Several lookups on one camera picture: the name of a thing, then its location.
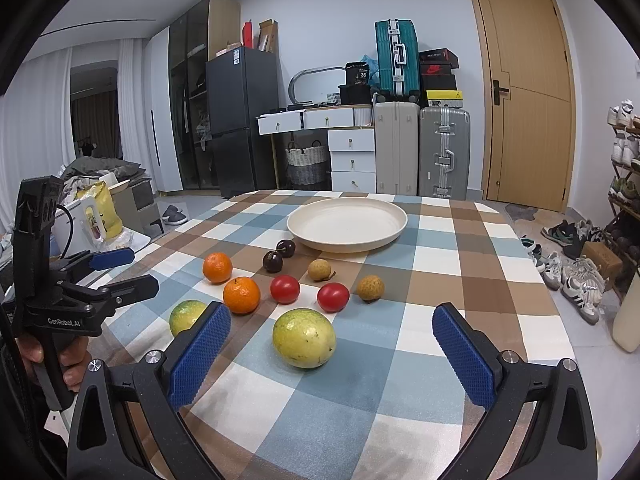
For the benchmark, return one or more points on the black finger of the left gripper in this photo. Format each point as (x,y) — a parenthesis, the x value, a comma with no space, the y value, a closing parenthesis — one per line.
(125,292)

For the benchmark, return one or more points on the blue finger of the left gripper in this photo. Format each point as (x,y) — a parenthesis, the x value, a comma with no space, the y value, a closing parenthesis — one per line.
(107,258)

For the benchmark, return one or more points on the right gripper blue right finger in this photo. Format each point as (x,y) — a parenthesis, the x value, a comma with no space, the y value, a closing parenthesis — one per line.
(559,442)

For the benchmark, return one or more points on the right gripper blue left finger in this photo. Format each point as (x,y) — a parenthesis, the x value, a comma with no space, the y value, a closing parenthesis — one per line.
(104,443)

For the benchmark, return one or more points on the green yellow citrus fruit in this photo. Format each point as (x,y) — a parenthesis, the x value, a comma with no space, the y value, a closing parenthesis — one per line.
(184,315)

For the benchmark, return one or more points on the orange tangerine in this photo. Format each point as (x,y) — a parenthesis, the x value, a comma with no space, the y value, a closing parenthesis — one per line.
(241,295)
(217,268)

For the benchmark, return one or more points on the dark cherry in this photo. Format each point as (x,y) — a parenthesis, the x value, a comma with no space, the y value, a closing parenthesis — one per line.
(272,261)
(286,248)

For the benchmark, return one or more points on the red tomato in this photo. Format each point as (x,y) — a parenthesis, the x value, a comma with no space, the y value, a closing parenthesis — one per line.
(284,289)
(333,297)

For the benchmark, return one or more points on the brown longan with stem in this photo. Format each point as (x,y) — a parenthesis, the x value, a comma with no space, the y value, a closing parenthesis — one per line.
(320,270)

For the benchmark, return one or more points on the person's left hand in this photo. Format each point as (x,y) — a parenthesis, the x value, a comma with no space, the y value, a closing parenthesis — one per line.
(74,359)

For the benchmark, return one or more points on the yellow snack bag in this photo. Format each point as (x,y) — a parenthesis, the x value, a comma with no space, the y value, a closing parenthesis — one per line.
(102,196)

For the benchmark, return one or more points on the wooden shoe rack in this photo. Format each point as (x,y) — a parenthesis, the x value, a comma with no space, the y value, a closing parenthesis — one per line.
(622,232)

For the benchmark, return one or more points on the black refrigerator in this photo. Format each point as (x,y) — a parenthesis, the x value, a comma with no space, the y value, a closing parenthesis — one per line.
(242,85)

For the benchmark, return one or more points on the checkered tablecloth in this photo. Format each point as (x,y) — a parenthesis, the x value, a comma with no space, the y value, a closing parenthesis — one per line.
(387,405)

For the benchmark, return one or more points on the woven laundry basket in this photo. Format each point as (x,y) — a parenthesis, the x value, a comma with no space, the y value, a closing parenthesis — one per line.
(307,166)

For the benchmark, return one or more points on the cream round plate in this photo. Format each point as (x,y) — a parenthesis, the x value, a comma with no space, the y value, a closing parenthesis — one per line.
(347,225)

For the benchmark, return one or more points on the tall dark glass cabinet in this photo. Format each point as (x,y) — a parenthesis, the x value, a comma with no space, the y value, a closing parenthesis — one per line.
(194,39)

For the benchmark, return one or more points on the white drawer cabinet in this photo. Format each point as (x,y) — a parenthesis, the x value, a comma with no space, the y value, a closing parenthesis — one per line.
(352,160)

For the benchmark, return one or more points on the white desk drawers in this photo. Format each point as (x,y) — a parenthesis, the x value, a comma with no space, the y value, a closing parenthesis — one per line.
(333,117)

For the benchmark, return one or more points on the silver aluminium suitcase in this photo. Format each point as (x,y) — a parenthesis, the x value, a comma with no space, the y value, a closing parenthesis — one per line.
(445,142)

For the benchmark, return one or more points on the beige suitcase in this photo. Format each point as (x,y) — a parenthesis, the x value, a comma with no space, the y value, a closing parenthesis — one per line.
(396,130)

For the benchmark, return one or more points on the yellow black box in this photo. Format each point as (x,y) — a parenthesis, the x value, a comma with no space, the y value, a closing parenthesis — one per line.
(444,98)

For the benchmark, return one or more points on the teal suitcase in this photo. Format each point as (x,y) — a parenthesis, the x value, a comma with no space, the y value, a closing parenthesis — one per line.
(398,60)

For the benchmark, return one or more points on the wooden door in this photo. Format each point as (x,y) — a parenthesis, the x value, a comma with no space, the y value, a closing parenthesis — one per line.
(530,116)

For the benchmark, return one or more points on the black red shoe boxes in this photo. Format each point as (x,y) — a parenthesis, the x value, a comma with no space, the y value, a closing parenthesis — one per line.
(437,69)

